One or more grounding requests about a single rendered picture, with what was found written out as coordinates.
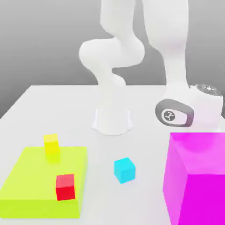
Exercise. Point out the small cyan cube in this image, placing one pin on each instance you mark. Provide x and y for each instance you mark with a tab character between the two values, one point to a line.
125	171

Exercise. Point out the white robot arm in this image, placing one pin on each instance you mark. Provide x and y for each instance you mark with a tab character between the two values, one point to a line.
112	52

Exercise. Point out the large magenta box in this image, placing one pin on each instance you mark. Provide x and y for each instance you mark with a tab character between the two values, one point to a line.
202	184

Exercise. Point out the large lime box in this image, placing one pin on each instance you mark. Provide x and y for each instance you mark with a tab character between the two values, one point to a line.
29	184

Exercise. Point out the small yellow cube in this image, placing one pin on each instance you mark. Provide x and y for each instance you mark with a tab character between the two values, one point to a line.
51	149

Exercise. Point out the small red cube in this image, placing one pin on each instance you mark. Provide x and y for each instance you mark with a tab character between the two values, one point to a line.
65	189

